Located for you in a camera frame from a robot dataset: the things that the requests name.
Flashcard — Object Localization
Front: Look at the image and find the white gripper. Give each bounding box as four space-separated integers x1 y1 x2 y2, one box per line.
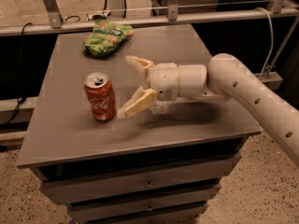
117 55 178 119

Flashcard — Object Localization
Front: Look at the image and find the red coke can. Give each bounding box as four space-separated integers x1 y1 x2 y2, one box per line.
84 72 116 121

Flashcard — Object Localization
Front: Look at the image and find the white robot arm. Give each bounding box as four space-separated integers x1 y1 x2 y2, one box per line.
117 53 299 165

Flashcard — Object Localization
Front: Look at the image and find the green chip bag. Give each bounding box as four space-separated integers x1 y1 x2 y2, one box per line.
82 20 134 58

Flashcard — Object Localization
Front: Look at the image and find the white power strip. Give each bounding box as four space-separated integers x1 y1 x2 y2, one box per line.
86 12 110 21

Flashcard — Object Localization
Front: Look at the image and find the grey drawer cabinet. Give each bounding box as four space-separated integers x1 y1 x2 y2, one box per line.
17 25 261 224

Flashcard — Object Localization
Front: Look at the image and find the black cable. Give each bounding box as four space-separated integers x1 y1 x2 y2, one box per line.
0 21 34 129

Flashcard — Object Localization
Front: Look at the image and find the white cable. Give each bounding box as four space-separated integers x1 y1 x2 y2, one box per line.
255 7 275 79

